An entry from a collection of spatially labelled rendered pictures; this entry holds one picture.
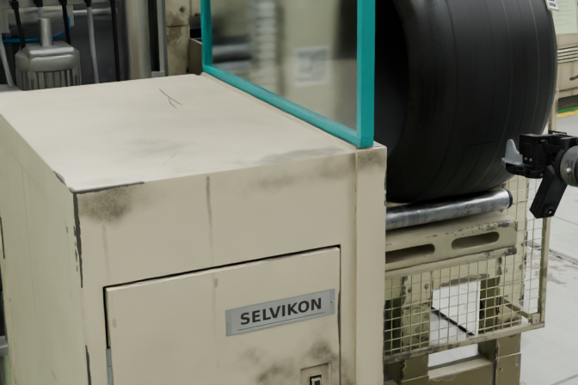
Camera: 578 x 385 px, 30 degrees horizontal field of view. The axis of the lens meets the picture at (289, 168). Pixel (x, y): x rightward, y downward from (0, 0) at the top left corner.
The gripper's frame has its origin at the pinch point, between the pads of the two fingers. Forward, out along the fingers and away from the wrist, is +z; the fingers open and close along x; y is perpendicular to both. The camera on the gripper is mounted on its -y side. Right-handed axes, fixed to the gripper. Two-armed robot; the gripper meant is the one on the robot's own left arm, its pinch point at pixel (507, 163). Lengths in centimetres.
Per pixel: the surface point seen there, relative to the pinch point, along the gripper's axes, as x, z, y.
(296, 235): 72, -55, 8
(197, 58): 40, 65, 22
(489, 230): -2.8, 10.9, -16.1
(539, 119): -6.0, -2.6, 8.2
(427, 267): 12.5, 11.6, -21.6
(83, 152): 94, -42, 19
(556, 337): -101, 115, -89
